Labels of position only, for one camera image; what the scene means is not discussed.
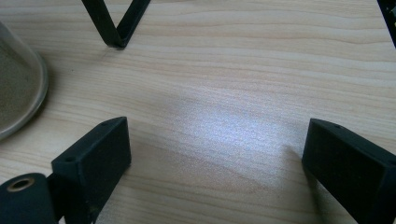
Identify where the black shelf rack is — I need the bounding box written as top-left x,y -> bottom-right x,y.
81,0 -> 396,49

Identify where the glass jar of tan powder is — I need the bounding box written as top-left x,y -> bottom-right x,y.
0,21 -> 50,142

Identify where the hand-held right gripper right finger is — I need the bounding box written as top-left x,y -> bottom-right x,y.
301,118 -> 396,224

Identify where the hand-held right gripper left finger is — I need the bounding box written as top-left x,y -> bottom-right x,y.
50,116 -> 132,224

